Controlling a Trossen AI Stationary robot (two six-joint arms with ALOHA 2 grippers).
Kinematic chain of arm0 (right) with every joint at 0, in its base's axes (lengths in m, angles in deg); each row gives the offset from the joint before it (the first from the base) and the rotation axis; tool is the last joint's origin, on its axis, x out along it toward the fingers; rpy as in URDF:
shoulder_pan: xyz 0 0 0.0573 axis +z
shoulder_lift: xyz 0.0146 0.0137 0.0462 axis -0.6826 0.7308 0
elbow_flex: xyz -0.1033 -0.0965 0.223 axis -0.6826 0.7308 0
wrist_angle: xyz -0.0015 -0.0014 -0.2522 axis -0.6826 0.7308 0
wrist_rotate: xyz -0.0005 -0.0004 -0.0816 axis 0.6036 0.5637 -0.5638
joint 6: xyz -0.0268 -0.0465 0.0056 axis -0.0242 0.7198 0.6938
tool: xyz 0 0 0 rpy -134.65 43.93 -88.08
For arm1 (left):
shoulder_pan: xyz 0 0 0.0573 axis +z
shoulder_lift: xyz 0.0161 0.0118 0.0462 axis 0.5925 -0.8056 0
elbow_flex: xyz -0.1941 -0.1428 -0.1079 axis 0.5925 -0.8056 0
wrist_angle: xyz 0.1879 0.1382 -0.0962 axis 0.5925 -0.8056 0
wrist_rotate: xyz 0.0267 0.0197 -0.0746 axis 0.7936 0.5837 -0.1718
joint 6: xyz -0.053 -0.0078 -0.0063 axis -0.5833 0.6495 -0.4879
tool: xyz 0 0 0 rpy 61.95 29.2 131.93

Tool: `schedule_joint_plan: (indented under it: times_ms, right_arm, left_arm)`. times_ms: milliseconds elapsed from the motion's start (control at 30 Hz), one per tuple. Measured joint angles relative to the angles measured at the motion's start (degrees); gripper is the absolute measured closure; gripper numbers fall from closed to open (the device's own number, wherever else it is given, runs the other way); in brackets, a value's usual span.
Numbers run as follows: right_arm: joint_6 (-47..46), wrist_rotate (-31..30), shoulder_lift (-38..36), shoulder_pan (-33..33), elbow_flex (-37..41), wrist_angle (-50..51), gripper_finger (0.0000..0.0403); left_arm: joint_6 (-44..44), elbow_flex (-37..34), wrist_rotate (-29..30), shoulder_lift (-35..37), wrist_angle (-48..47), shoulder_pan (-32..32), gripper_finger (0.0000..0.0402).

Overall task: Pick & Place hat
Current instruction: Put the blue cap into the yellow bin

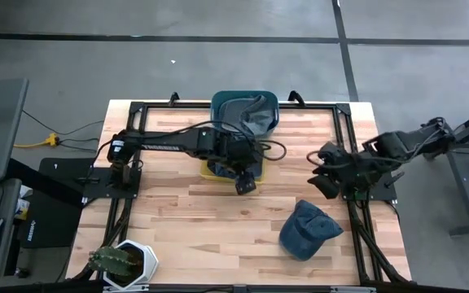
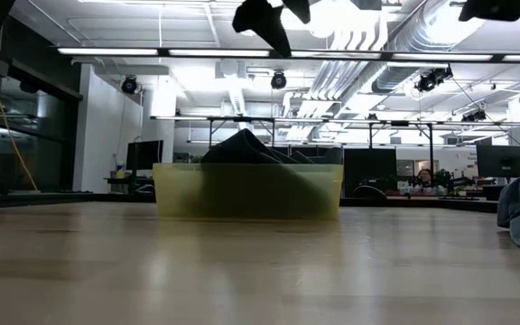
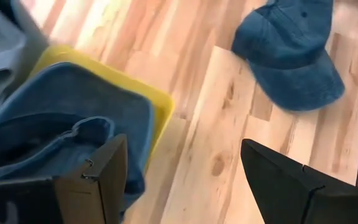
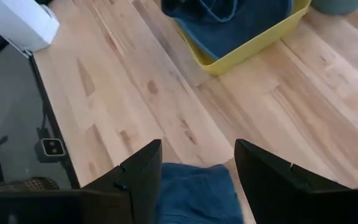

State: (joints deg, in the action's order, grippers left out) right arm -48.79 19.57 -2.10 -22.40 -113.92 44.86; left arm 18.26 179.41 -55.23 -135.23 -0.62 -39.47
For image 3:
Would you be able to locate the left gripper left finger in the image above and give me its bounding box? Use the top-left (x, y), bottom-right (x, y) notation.
top-left (0, 134), bottom-right (128, 224)

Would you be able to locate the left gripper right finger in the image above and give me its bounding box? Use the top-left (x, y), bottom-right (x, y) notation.
top-left (241, 139), bottom-right (358, 224)

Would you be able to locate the blue hooded sweatshirt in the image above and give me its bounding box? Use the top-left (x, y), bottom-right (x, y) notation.
top-left (0, 61), bottom-right (155, 215)

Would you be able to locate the blue denim cap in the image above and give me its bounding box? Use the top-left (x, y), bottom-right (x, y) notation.
top-left (231, 0), bottom-right (346, 112)

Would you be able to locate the yellow plastic bin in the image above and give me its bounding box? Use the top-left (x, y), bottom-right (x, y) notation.
top-left (28, 44), bottom-right (176, 170)

